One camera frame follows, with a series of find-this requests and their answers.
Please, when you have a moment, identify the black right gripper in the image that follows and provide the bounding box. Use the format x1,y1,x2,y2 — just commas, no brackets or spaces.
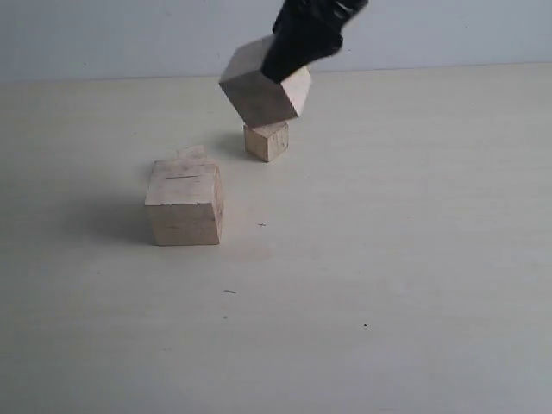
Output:
260,0,369,83

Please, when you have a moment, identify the second largest wooden cube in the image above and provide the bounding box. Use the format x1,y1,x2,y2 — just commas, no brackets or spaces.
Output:
219,34,311,128

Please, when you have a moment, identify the third largest wooden cube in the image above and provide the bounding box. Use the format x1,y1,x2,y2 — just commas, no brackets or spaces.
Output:
243,122,289,163

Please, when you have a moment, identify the smallest wooden cube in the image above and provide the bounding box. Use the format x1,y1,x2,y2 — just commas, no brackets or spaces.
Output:
177,145,207,160

